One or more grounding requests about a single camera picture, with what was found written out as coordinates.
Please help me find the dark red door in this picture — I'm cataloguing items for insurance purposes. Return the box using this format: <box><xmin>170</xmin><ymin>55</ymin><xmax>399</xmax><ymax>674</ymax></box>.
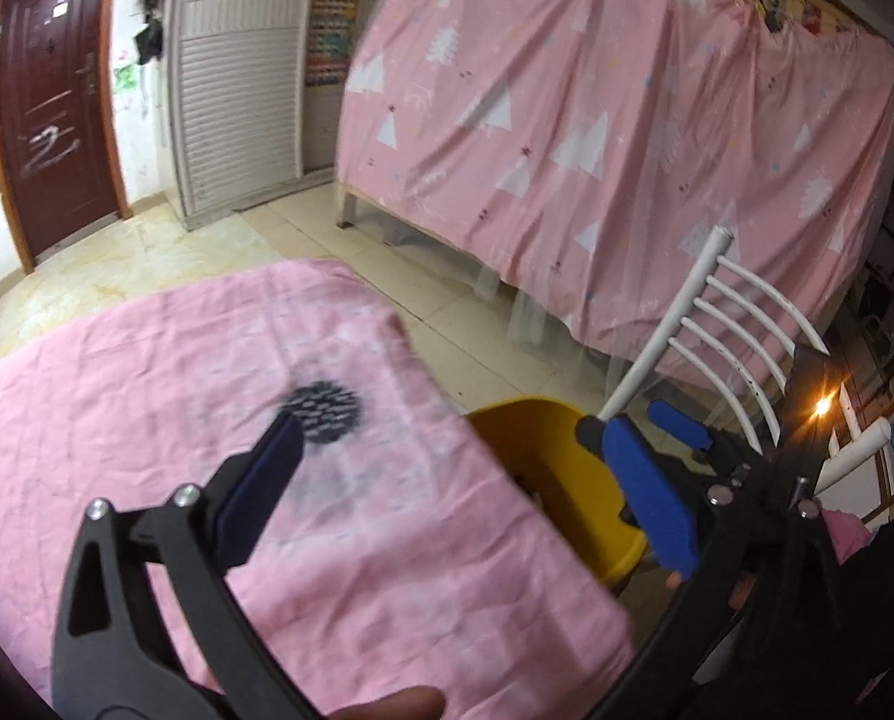
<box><xmin>0</xmin><ymin>0</ymin><xmax>131</xmax><ymax>273</ymax></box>

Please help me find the pink bed sheet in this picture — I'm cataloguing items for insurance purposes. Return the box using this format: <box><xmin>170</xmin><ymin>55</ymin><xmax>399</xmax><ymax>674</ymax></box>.
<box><xmin>0</xmin><ymin>260</ymin><xmax>632</xmax><ymax>718</ymax></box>

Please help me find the white louvered wardrobe door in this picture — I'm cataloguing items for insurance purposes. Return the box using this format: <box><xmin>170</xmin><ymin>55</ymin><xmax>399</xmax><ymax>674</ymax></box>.
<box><xmin>166</xmin><ymin>0</ymin><xmax>312</xmax><ymax>229</ymax></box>

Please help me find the person's left hand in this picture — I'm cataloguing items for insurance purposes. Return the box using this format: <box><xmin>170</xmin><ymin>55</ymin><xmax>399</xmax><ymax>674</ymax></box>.
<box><xmin>328</xmin><ymin>686</ymin><xmax>447</xmax><ymax>720</ymax></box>

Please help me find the colourful wall poster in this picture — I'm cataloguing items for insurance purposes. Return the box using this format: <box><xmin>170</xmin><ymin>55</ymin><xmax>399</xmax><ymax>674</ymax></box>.
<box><xmin>305</xmin><ymin>0</ymin><xmax>359</xmax><ymax>88</ymax></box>

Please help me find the yellow plastic trash bin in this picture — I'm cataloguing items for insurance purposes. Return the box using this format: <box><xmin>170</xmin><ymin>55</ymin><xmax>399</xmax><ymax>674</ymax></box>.
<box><xmin>467</xmin><ymin>397</ymin><xmax>647</xmax><ymax>593</ymax></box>

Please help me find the pink tree-pattern curtain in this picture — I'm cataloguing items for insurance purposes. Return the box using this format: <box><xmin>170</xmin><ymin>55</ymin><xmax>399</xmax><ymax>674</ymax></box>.
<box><xmin>337</xmin><ymin>0</ymin><xmax>894</xmax><ymax>358</ymax></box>

